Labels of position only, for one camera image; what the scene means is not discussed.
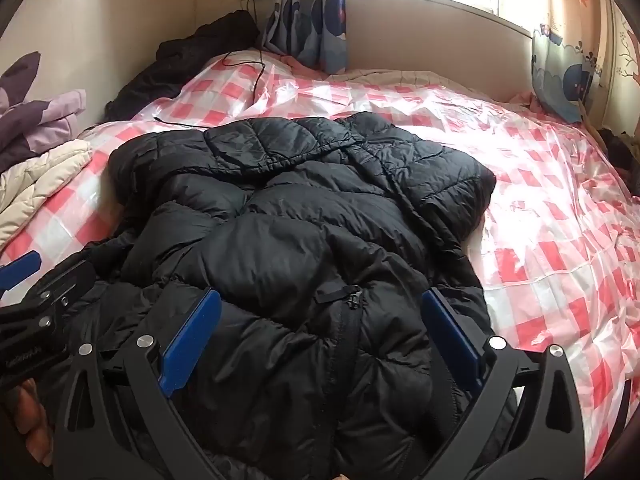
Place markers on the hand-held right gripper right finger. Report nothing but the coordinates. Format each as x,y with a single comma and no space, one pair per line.
452,342

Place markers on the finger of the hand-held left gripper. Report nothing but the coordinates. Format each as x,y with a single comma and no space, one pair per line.
22,266
65,280

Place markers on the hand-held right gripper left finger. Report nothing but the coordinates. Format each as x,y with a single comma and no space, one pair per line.
192,342

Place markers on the black puffer jacket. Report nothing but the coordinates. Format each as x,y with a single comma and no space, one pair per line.
280,220

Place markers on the dark clothes heap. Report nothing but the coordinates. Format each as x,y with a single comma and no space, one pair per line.
620,155

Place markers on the person's left hand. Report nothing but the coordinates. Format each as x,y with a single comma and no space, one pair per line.
32,410

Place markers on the purple and lilac quilt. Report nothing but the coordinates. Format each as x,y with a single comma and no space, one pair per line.
30,115

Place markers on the pink checkered bed cover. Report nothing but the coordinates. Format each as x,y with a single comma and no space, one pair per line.
550,185

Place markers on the black garment pile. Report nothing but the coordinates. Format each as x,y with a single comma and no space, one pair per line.
175,60

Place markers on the blue patterned curtain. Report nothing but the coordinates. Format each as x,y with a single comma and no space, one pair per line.
565,75
310,15

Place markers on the beige headboard panel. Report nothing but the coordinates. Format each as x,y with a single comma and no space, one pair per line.
425,40

